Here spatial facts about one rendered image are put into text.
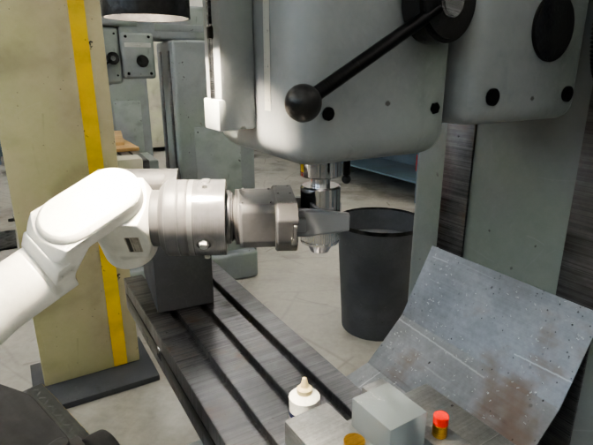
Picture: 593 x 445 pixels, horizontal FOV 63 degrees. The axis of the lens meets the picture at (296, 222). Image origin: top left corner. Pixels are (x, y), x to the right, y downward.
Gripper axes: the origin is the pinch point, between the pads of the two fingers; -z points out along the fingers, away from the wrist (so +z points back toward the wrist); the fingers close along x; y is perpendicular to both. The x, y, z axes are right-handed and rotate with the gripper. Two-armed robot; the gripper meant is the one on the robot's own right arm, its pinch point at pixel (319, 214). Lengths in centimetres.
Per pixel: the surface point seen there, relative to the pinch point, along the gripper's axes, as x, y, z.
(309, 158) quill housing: -11.2, -8.8, 2.8
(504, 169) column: 18.1, -1.7, -32.4
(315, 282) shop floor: 249, 122, -36
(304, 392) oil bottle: -3.1, 22.4, 1.9
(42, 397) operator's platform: 83, 84, 75
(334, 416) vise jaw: -9.7, 20.8, -0.7
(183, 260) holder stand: 40, 21, 22
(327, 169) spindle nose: -2.4, -6.0, -0.4
